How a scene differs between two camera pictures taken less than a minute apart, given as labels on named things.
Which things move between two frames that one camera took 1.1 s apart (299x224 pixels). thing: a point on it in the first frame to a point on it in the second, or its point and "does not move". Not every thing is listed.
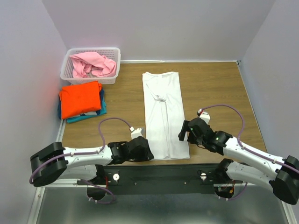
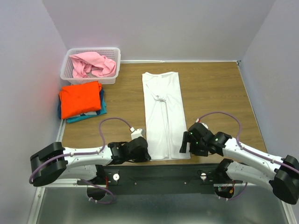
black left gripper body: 142,156 does not move
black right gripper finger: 185,128 to 186,138
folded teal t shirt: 85,117 does not move
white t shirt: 163,112 does not move
